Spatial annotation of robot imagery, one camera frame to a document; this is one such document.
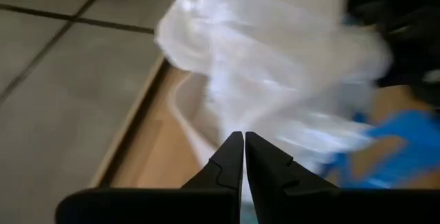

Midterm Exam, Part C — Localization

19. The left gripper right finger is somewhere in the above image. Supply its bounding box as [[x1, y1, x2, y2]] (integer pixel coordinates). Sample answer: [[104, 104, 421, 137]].
[[245, 131, 340, 224]]

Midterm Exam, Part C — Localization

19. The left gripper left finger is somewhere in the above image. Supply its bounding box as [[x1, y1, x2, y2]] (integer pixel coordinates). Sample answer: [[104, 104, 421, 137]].
[[181, 131, 245, 224]]

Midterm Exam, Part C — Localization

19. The white plastic trash bin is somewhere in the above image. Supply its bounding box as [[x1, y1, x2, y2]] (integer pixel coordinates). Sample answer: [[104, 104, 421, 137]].
[[166, 72, 224, 170]]

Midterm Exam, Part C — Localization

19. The large white plastic bag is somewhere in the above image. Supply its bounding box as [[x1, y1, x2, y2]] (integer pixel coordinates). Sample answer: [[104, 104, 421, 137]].
[[153, 0, 393, 204]]

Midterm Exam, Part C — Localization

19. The blue bag strap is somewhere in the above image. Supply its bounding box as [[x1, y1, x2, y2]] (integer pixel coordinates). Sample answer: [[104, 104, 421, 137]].
[[318, 109, 440, 190]]

